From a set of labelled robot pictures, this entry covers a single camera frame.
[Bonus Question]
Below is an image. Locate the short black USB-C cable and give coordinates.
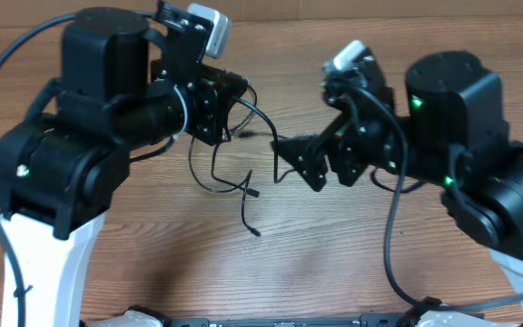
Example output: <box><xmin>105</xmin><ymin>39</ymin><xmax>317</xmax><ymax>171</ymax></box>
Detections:
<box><xmin>187</xmin><ymin>84</ymin><xmax>297</xmax><ymax>238</ymax></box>

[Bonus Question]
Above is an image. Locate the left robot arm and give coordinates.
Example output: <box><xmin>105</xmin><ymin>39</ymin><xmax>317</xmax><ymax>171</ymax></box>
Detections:
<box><xmin>0</xmin><ymin>2</ymin><xmax>248</xmax><ymax>326</ymax></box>

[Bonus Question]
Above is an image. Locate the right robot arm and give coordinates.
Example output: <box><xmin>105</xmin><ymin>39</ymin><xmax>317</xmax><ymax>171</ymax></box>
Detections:
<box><xmin>271</xmin><ymin>48</ymin><xmax>523</xmax><ymax>307</ymax></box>

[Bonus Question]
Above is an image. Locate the right camera black cable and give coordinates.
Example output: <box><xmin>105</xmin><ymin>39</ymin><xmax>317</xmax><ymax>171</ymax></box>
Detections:
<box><xmin>333</xmin><ymin>84</ymin><xmax>523</xmax><ymax>314</ymax></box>

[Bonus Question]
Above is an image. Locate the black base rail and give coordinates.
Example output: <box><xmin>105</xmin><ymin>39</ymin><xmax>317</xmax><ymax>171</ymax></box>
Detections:
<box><xmin>84</xmin><ymin>299</ymin><xmax>485</xmax><ymax>327</ymax></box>

